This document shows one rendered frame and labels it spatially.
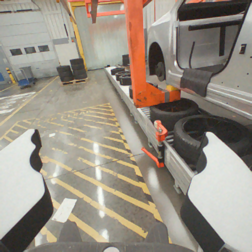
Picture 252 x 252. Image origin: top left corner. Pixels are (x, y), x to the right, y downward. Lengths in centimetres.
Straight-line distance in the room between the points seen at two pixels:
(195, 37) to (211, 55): 35
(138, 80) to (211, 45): 108
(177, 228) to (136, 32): 192
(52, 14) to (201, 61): 1133
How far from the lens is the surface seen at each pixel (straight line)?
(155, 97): 201
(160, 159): 162
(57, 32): 1247
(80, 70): 761
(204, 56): 233
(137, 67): 184
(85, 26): 1234
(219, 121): 179
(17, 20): 1301
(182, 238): 140
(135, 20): 184
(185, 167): 127
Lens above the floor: 129
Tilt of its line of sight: 30 degrees down
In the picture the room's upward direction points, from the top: 8 degrees counter-clockwise
